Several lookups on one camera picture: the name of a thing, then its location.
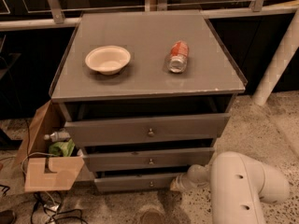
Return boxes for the green bag in box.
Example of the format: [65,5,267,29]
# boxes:
[49,139,75,157]

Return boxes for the clear bottle in box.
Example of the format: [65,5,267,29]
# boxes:
[44,131,70,142]

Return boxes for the dark shoe on floor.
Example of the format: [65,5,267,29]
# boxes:
[0,210,16,224]

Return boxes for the white diagonal pole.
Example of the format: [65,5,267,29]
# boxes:
[252,9,299,105]

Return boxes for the grey top drawer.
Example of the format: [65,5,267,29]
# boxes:
[65,113,230,147]

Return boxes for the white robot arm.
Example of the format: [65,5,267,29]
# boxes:
[170,151,290,224]

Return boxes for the red label plastic bottle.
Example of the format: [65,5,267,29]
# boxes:
[167,41,189,74]

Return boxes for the brown cardboard box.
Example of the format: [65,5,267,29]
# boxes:
[14,101,84,192]

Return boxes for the grey bottom drawer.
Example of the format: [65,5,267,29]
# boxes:
[94,166,189,192]

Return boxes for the grey drawer cabinet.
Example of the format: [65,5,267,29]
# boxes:
[49,10,249,173]

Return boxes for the white paper bowl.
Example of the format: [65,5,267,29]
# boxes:
[85,46,131,76]

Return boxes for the black cables on floor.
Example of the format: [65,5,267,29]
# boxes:
[29,191,90,224]

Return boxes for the grey drawer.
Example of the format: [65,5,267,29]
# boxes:
[65,113,230,147]
[94,166,189,192]
[83,147,215,172]

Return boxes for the grey middle drawer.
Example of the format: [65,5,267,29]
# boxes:
[83,147,215,172]

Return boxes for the metal railing frame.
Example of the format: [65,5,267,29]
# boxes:
[0,0,298,31]

